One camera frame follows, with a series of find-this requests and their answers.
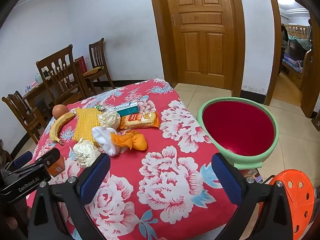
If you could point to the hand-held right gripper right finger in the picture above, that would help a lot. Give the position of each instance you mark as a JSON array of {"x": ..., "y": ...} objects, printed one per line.
[{"x": 226, "y": 177}]

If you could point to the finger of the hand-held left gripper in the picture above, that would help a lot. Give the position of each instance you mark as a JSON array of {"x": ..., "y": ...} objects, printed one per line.
[
  {"x": 51, "y": 156},
  {"x": 23, "y": 158}
]

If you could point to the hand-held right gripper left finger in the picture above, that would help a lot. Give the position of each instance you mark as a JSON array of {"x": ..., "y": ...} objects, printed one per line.
[{"x": 96, "y": 175}]

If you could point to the small orange box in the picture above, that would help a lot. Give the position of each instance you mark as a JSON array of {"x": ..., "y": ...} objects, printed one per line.
[{"x": 57, "y": 167}]

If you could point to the white tissue ball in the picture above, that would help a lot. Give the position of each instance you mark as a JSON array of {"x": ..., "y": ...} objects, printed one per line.
[
  {"x": 86, "y": 153},
  {"x": 110, "y": 120}
]

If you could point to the white cloth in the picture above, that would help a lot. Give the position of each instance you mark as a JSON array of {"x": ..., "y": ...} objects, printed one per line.
[{"x": 105, "y": 140}]

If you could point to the green basin with red inside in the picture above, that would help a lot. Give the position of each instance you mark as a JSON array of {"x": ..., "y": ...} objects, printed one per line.
[{"x": 237, "y": 127}]

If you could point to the orange cloth pouch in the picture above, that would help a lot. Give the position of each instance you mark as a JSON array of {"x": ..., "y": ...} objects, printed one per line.
[{"x": 135, "y": 141}]

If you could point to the orange rice cracker packet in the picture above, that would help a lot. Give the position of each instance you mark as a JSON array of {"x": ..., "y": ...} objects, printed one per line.
[{"x": 140, "y": 121}]

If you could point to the yellow banana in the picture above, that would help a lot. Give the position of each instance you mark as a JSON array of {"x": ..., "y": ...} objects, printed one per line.
[{"x": 58, "y": 127}]

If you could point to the yellow foam fruit net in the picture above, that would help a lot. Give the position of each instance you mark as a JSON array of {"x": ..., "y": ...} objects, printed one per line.
[{"x": 85, "y": 125}]

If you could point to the orange round fruit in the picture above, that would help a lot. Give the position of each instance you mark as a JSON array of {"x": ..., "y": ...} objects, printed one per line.
[{"x": 60, "y": 110}]

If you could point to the white and teal medicine box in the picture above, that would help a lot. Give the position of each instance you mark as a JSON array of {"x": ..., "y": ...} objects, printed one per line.
[{"x": 128, "y": 110}]

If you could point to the orange plastic stool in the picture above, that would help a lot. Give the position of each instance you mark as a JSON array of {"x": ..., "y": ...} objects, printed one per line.
[{"x": 297, "y": 195}]

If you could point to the clear plastic bottle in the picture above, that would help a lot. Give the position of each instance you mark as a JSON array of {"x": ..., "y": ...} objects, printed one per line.
[{"x": 38, "y": 78}]

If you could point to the tall dark wooden chair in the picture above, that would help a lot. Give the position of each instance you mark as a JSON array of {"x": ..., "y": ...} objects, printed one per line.
[{"x": 60, "y": 75}]

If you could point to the yellow seat cushion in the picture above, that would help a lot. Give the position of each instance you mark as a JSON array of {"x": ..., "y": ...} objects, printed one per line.
[{"x": 93, "y": 71}]

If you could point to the wooden chair with cushion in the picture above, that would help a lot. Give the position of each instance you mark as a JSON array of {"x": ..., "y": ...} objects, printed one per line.
[{"x": 97, "y": 52}]

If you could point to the wooden door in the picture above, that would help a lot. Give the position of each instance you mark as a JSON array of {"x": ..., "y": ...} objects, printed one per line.
[
  {"x": 200, "y": 42},
  {"x": 156, "y": 30}
]

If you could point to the wooden bunk bed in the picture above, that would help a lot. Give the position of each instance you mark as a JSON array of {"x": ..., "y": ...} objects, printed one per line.
[{"x": 297, "y": 30}]

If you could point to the wooden doorway frame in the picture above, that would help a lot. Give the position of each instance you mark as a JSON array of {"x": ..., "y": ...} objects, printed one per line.
[{"x": 276, "y": 55}]

